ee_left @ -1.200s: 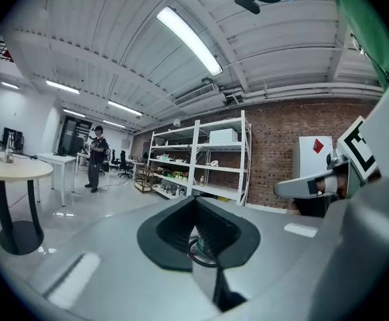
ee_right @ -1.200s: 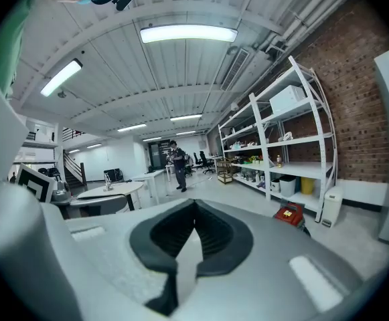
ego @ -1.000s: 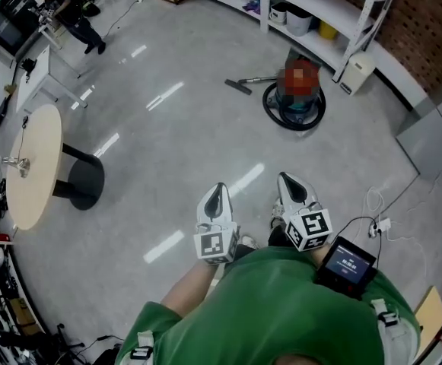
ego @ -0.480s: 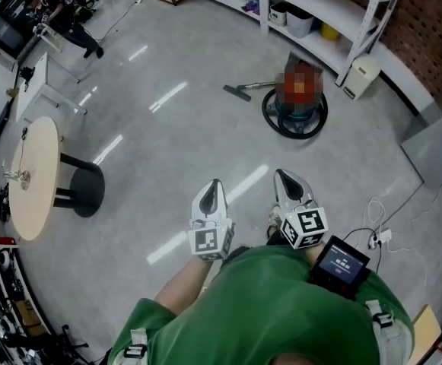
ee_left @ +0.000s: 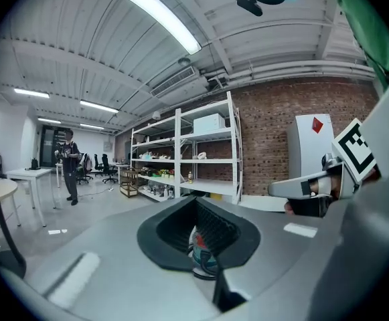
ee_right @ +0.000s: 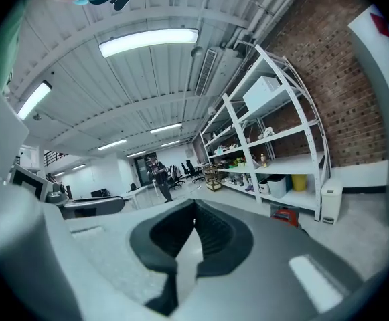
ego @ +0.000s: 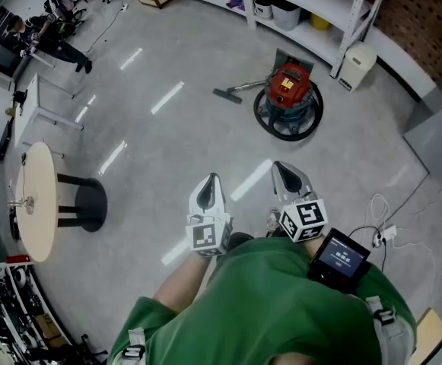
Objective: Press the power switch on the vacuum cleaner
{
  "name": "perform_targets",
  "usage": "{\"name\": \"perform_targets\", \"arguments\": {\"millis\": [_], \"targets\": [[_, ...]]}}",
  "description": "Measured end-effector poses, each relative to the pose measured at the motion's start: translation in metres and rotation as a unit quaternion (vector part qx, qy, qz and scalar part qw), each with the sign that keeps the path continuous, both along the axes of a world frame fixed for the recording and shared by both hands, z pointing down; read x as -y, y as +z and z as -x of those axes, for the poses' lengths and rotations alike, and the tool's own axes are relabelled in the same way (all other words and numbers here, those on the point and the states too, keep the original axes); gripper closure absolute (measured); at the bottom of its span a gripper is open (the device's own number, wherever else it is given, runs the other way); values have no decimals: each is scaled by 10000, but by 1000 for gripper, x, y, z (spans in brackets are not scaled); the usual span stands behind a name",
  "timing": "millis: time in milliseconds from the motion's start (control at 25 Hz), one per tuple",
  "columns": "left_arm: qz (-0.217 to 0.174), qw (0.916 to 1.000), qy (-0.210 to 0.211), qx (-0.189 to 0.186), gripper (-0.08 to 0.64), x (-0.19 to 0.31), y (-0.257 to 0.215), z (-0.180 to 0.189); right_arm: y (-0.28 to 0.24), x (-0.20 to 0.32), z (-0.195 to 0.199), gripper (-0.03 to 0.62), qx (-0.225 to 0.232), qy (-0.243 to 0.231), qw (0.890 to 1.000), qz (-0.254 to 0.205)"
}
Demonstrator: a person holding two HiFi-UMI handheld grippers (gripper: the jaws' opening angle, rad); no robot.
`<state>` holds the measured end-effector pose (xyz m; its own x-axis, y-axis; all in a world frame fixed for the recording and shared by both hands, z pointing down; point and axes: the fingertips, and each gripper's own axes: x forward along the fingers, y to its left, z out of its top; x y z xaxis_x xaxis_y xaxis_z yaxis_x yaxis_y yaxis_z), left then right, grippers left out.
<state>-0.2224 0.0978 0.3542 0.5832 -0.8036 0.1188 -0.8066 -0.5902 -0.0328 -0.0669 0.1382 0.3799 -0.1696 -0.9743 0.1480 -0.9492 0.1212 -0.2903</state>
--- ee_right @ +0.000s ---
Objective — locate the red object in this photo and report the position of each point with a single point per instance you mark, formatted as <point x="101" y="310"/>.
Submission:
<point x="284" y="216"/>

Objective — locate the white metal shelf rack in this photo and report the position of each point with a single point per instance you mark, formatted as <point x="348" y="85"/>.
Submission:
<point x="281" y="166"/>

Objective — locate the wooden trolley cart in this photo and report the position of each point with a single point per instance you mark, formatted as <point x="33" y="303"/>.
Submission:
<point x="213" y="179"/>

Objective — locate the yellow bucket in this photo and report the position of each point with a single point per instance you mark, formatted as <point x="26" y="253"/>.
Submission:
<point x="299" y="182"/>

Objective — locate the black office chair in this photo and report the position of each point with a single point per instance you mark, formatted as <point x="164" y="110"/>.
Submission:
<point x="193" y="170"/>
<point x="175" y="176"/>

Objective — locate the black monitor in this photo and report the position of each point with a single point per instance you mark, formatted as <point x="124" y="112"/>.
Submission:
<point x="99" y="193"/>

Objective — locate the grey bin with dark lid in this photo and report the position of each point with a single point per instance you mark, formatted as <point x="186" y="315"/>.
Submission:
<point x="277" y="187"/>

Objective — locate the ceiling tube light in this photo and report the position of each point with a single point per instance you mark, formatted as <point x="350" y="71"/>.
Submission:
<point x="112" y="144"/>
<point x="147" y="42"/>
<point x="165" y="128"/>
<point x="33" y="100"/>

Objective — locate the white pedal trash bin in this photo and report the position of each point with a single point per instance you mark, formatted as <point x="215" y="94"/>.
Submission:
<point x="331" y="199"/>

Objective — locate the ceiling air vent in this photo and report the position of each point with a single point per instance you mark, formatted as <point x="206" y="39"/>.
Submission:
<point x="206" y="72"/>

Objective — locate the grey cabinet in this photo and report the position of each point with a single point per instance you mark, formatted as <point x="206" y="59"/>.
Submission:
<point x="381" y="112"/>

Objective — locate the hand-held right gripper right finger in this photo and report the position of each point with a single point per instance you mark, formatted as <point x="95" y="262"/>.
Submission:
<point x="264" y="273"/>

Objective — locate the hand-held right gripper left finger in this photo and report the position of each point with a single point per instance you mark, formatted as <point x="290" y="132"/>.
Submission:
<point x="114" y="263"/>

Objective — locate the white rectangular table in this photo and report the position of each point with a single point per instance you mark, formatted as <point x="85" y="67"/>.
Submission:
<point x="137" y="194"/>

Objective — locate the person's green shirt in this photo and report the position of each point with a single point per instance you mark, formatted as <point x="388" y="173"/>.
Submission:
<point x="3" y="52"/>

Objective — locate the white box on shelf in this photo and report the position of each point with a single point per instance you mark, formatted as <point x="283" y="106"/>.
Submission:
<point x="259" y="94"/>

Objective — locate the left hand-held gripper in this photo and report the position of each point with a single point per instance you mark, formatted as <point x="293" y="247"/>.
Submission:
<point x="26" y="181"/>

